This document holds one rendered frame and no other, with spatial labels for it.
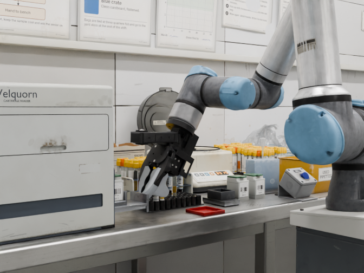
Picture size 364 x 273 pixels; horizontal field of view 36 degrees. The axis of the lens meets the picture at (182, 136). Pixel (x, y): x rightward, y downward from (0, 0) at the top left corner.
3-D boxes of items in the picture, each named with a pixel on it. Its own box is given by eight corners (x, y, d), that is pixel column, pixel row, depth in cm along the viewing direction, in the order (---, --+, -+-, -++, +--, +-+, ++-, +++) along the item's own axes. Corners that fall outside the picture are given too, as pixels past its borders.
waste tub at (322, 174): (311, 194, 163) (312, 160, 162) (277, 189, 173) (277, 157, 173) (339, 190, 171) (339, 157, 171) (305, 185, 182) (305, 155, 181)
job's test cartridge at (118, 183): (108, 207, 119) (108, 177, 119) (96, 204, 123) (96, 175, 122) (123, 205, 121) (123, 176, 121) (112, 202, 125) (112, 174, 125)
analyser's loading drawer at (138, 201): (66, 223, 111) (65, 198, 111) (51, 218, 117) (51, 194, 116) (148, 212, 124) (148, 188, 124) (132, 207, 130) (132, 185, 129)
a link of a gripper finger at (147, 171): (155, 212, 130) (170, 176, 132) (137, 201, 126) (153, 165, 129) (147, 209, 132) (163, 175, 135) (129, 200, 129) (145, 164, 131)
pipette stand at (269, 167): (257, 195, 161) (258, 161, 161) (241, 192, 167) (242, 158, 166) (282, 192, 167) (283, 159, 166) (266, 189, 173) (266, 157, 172)
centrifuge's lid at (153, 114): (140, 85, 187) (130, 89, 194) (144, 160, 186) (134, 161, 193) (194, 86, 198) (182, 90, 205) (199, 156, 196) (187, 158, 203)
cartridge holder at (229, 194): (224, 207, 142) (224, 193, 142) (202, 202, 149) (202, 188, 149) (240, 205, 145) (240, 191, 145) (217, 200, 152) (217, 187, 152)
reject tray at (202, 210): (203, 216, 130) (203, 213, 130) (185, 212, 135) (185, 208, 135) (225, 213, 134) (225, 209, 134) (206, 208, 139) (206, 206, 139)
